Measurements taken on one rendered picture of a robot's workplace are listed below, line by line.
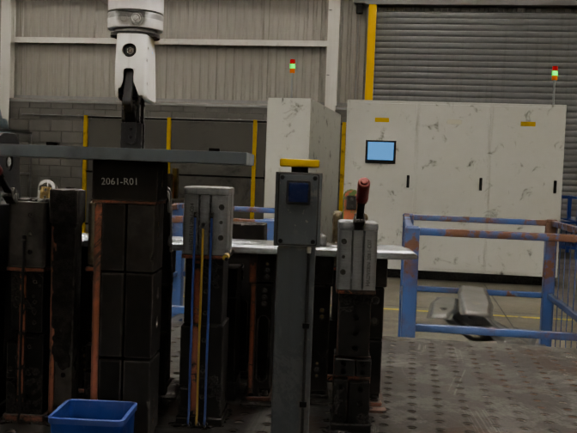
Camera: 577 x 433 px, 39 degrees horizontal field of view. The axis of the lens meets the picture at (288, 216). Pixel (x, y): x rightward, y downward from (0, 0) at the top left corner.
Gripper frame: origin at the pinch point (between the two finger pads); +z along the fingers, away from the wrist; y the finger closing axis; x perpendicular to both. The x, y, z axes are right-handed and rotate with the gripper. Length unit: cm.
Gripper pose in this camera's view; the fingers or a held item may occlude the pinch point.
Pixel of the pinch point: (132, 136)
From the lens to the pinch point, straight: 128.8
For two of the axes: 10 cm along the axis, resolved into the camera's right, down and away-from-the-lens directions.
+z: -0.3, 10.0, 0.5
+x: -10.0, -0.3, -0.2
